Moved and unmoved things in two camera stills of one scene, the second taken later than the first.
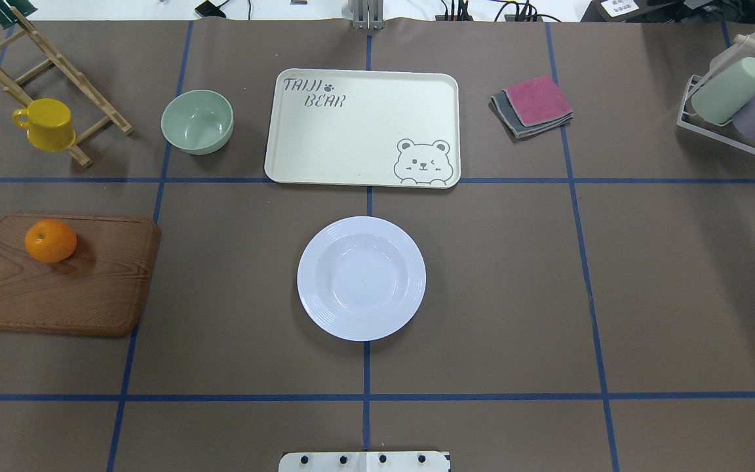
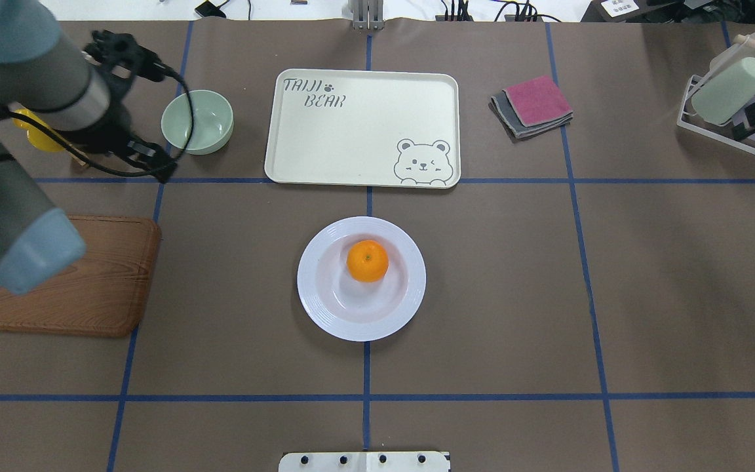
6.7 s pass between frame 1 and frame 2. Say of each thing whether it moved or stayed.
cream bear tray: stayed
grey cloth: stayed
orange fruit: moved
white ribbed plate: stayed
